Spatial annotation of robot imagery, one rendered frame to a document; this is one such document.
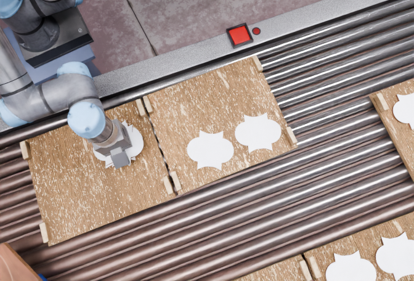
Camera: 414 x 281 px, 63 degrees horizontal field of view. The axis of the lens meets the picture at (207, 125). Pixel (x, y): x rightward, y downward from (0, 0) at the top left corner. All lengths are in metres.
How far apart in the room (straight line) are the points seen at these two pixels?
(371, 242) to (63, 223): 0.93
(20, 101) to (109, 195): 0.41
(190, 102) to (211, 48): 0.22
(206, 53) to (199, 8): 1.22
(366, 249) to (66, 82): 0.95
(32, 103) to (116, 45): 1.54
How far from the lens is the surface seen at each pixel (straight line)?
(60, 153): 1.20
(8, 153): 1.30
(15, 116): 0.90
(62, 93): 0.86
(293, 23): 1.32
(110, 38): 2.41
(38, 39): 1.31
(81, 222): 1.15
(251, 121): 1.11
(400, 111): 1.27
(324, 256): 1.13
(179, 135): 1.11
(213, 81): 1.16
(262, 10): 2.44
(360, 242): 1.16
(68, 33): 1.35
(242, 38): 1.24
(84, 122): 0.80
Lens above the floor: 2.01
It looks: 75 degrees down
